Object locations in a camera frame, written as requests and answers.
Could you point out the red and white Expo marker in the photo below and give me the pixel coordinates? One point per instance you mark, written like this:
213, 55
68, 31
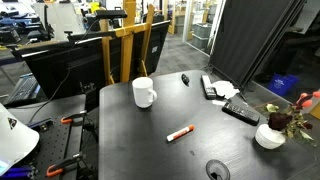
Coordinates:
180, 133

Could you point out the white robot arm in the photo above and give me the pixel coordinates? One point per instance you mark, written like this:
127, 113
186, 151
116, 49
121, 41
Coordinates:
17, 140

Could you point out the white ceramic mug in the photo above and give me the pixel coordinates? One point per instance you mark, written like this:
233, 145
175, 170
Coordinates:
144, 94

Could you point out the small black clicker remote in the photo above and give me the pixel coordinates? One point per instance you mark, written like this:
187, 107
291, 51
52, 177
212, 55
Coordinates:
185, 79

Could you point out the long black and silver remote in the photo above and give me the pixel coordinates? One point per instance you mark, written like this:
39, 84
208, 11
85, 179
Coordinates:
210, 91

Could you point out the crumpled white tissue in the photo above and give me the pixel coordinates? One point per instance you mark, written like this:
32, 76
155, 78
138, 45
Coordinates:
225, 89

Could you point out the yellow wooden easel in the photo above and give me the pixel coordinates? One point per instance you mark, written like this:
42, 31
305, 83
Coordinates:
126, 33

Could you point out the grey storage crates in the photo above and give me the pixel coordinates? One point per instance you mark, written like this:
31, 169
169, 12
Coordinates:
201, 34

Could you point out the black TV remote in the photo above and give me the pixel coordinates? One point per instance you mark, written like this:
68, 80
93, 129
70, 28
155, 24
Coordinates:
241, 113

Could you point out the black monitor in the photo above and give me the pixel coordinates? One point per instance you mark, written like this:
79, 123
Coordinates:
83, 64

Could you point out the white vase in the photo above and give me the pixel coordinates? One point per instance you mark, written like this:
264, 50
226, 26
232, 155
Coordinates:
269, 138

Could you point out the black perforated side table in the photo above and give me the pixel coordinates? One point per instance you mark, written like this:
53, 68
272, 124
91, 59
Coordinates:
58, 141

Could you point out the blue recycling bin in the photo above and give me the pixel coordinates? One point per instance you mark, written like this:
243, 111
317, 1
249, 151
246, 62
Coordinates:
280, 85

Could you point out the black keyboard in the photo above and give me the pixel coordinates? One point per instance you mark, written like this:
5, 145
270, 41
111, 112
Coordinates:
25, 91

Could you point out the black camera on easel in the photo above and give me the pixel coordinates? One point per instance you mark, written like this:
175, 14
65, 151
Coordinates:
110, 14

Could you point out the orange-handled clamp rear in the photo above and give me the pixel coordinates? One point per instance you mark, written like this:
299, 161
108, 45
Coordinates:
72, 117

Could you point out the orange-handled clamp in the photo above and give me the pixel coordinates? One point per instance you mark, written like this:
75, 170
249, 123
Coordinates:
58, 168
72, 117

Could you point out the round desk cable grommet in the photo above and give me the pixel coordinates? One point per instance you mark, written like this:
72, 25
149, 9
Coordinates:
217, 170

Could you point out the orange-handled clamp front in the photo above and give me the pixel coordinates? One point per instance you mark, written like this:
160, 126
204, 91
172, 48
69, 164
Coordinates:
58, 168

